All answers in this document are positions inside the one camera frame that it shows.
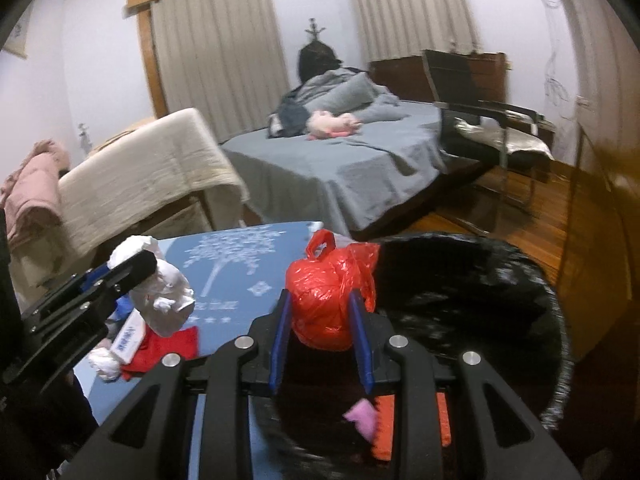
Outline silver seat cushion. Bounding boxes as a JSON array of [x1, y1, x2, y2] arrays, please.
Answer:
[[452, 120, 553, 156]]

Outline blue printed tablecloth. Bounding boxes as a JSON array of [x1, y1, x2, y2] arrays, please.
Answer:
[[72, 220, 326, 480]]

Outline narrow beige curtain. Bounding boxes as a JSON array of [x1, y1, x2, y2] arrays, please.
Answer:
[[350, 0, 481, 63]]

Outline red plastic bag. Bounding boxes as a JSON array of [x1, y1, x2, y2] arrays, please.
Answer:
[[285, 229, 380, 352]]

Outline black metal armchair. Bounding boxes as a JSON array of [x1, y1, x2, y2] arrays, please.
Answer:
[[422, 49, 556, 226]]

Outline beige covered sofa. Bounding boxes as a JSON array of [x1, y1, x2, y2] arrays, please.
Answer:
[[10, 107, 251, 301]]

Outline white box with blue print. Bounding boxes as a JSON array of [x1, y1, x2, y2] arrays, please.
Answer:
[[111, 310, 148, 365]]

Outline pink plush toy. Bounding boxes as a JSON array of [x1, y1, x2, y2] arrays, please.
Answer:
[[306, 110, 363, 141]]

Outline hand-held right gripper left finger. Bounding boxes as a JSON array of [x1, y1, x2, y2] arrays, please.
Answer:
[[47, 290, 293, 480]]

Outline wooden wardrobe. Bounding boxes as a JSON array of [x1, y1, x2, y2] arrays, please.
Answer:
[[547, 0, 640, 361]]

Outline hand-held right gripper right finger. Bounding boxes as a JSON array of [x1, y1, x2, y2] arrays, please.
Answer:
[[348, 290, 594, 480]]

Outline red cloth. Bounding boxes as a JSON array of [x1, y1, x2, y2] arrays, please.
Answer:
[[121, 326, 200, 382]]

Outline wooden headboard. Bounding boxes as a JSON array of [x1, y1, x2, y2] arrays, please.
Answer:
[[369, 51, 508, 106]]

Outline grey duvet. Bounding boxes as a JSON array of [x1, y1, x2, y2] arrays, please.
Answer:
[[282, 67, 401, 123]]

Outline orange sponge roll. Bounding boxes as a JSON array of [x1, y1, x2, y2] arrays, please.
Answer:
[[371, 391, 452, 462]]

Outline dark folded clothes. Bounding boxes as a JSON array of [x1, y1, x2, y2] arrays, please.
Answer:
[[267, 102, 311, 138]]

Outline pink blanket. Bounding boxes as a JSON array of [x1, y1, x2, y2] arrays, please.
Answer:
[[0, 140, 71, 251]]

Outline bed with grey sheet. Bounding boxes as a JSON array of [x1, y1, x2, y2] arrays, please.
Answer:
[[220, 97, 493, 241]]

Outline black lined waste bin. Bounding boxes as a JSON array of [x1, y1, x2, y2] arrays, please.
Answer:
[[250, 232, 573, 480]]

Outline framed wall picture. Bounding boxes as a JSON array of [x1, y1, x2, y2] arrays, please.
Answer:
[[0, 7, 38, 61]]

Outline white crumpled tissue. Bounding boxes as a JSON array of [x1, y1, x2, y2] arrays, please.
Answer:
[[87, 347, 122, 383]]

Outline wide beige curtain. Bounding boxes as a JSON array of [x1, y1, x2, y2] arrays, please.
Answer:
[[150, 0, 291, 143]]

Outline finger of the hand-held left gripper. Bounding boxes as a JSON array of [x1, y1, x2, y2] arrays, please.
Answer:
[[0, 292, 123, 393], [20, 249, 160, 335]]

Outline pink paper scrap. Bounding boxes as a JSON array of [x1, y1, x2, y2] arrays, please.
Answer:
[[342, 397, 383, 443]]

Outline black coat stand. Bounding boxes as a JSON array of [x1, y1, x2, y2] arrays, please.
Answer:
[[296, 16, 346, 83]]

